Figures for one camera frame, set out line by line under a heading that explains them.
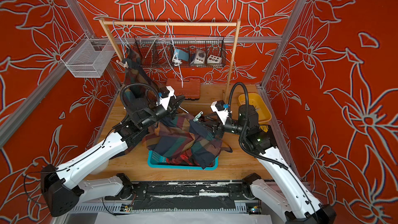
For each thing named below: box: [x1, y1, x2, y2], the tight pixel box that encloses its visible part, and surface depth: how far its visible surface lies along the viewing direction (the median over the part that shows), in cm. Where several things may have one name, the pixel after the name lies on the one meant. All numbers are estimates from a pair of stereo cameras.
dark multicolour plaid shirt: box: [142, 112, 233, 170], surface depth 74 cm
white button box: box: [206, 54, 223, 64], surface depth 96 cm
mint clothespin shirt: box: [192, 110, 204, 122], surface depth 66 cm
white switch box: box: [190, 49, 207, 65], surface depth 93 cm
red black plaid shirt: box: [165, 154, 201, 166], surface depth 79 cm
